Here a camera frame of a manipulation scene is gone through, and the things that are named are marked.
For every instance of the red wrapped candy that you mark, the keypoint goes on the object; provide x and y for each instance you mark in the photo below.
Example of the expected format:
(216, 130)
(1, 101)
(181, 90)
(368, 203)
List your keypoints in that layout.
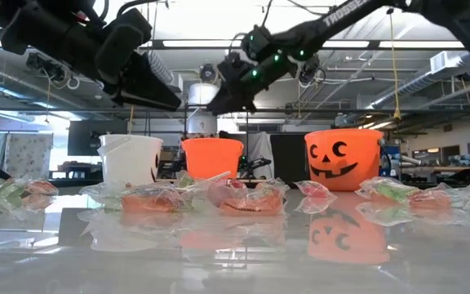
(314, 190)
(229, 188)

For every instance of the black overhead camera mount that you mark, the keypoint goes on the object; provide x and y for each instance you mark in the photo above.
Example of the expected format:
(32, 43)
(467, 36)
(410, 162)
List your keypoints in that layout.
(47, 65)

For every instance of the black wall monitor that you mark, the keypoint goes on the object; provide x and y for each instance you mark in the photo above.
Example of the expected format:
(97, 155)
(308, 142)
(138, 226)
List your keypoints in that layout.
(82, 139)

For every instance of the background black robot arm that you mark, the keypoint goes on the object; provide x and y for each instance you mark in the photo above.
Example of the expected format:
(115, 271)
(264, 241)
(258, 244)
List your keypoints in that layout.
(253, 165)

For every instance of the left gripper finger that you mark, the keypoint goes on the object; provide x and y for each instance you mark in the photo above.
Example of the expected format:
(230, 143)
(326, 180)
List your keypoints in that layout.
(153, 100)

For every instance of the white bucket black pumpkin face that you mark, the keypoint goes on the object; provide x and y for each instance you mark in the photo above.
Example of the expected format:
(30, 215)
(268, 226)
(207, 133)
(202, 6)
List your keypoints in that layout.
(129, 161)

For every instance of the silver ventilation duct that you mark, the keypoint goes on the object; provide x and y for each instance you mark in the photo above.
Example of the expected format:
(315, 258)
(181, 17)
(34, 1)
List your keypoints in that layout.
(422, 77)

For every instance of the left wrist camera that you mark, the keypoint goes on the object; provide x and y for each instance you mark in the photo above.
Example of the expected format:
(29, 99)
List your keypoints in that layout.
(122, 41)

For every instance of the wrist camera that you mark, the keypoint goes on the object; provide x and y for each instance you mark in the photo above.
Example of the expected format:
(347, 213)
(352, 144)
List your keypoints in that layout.
(122, 41)
(257, 43)

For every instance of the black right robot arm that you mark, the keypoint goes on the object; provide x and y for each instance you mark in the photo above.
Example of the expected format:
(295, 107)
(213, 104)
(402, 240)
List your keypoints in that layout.
(341, 20)

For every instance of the round black ceiling camera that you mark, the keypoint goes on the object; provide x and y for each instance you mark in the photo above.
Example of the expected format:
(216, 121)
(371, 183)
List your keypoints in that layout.
(208, 72)

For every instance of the orange bucket jagged-mouth face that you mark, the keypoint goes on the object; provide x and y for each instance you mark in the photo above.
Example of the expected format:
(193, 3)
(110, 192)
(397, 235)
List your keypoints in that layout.
(212, 157)

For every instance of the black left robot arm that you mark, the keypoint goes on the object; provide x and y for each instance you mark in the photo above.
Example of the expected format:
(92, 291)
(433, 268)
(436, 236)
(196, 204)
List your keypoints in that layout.
(35, 28)

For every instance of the orange wrapped candy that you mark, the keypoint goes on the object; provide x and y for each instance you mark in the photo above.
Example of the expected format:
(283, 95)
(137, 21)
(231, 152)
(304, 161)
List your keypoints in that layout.
(433, 199)
(149, 201)
(41, 188)
(255, 203)

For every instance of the orange bucket smiling pumpkin face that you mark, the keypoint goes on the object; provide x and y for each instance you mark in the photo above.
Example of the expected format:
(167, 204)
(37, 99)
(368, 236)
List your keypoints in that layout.
(343, 159)

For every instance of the floral fabric panel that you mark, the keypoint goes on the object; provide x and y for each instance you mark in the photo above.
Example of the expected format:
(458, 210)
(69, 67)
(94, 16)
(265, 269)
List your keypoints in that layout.
(29, 155)

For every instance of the black panel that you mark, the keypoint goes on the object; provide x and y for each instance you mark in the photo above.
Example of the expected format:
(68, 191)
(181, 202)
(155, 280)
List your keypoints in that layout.
(288, 157)

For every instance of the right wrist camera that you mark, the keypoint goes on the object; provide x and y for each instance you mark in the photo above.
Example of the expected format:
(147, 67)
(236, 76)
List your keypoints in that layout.
(257, 43)

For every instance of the white cloth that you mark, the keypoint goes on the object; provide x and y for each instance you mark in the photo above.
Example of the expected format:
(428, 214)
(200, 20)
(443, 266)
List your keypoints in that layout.
(259, 151)

